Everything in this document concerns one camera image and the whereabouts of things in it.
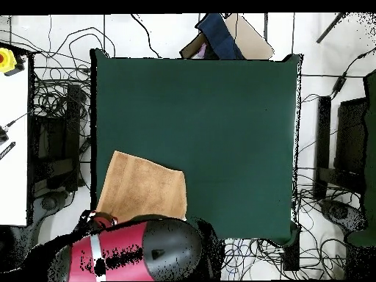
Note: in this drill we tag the orange towel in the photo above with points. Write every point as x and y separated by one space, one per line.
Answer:
141 188

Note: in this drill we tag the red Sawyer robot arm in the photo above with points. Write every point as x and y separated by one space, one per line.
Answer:
126 249

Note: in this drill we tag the black computer case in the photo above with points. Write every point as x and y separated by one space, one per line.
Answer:
55 141

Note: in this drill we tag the white desk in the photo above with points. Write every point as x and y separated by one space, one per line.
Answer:
13 176

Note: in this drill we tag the black striped strip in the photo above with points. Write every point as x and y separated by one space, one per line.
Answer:
7 150

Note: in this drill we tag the dark green table cloth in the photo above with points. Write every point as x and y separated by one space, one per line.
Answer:
241 132

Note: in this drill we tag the yellow emergency stop button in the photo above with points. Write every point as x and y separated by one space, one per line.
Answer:
6 60

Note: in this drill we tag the black table leg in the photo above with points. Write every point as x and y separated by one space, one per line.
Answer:
291 252

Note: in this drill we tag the blue cloth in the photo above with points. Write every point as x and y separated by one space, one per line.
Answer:
218 38

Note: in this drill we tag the cardboard box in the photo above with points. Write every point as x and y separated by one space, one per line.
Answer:
249 41

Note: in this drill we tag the black bar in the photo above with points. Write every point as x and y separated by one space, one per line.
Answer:
322 141

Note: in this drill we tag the black box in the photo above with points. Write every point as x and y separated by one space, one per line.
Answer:
351 138

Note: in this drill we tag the black rod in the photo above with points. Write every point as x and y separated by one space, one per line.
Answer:
330 28

